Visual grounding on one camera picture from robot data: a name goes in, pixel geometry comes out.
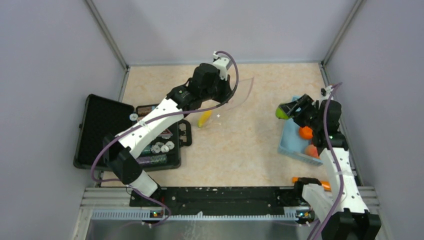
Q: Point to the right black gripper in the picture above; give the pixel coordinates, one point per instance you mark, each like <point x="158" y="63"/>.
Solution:
<point x="305" y="102"/>

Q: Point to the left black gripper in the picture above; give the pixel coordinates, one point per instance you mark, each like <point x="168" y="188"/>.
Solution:
<point x="227" y="89"/>

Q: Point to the green apple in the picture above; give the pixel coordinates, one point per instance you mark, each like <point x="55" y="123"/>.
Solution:
<point x="281" y="114"/>

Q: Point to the orange fruit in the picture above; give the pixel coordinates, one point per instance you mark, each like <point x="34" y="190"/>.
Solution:
<point x="305" y="133"/>

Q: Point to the yellow banana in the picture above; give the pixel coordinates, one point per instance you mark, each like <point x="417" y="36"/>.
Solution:
<point x="203" y="119"/>

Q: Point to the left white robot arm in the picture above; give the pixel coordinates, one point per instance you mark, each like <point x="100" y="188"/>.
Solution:
<point x="120" y="153"/>

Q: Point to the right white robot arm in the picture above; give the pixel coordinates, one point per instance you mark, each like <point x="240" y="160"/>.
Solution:
<point x="344" y="216"/>

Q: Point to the blue plastic basket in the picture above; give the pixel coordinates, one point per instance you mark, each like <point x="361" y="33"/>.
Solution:
<point x="292" y="145"/>

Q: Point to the peach fruit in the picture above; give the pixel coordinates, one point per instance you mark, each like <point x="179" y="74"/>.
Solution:
<point x="312" y="151"/>

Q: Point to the orange carrot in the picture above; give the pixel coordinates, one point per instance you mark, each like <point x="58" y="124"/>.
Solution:
<point x="309" y="180"/>

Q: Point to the black open tool case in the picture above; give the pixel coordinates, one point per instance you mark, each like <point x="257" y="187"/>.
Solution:
<point x="104" y="116"/>

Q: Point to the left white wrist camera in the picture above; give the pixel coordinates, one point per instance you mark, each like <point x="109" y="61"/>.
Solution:
<point x="222" y="64"/>

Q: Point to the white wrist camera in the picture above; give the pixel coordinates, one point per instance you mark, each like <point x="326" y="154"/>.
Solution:
<point x="222" y="64"/>
<point x="326" y="92"/>

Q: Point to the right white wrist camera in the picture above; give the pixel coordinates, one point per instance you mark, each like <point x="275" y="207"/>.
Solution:
<point x="326" y="92"/>

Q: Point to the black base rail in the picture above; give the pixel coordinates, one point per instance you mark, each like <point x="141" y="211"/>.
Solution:
<point x="224" y="201"/>

